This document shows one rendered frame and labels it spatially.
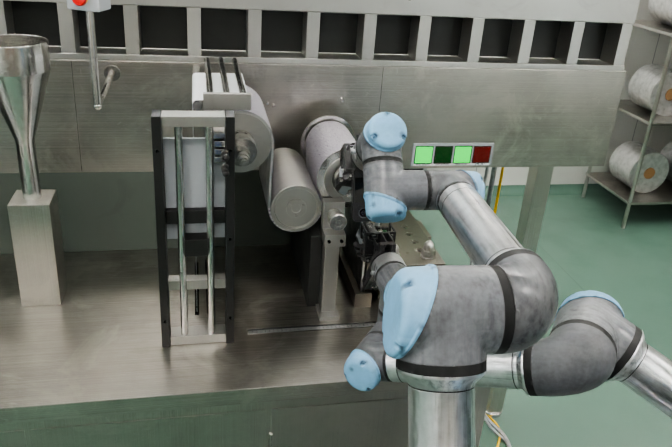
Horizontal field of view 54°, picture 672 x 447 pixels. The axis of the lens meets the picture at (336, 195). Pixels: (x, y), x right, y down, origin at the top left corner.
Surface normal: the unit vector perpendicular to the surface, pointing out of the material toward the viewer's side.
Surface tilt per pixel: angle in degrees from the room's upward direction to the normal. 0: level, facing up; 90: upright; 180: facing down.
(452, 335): 64
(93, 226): 90
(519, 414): 0
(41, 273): 90
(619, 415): 0
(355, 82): 90
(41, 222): 90
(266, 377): 0
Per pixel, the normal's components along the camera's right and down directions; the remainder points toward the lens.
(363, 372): -0.45, 0.33
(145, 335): 0.07, -0.91
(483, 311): 0.15, -0.15
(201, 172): 0.19, 0.41
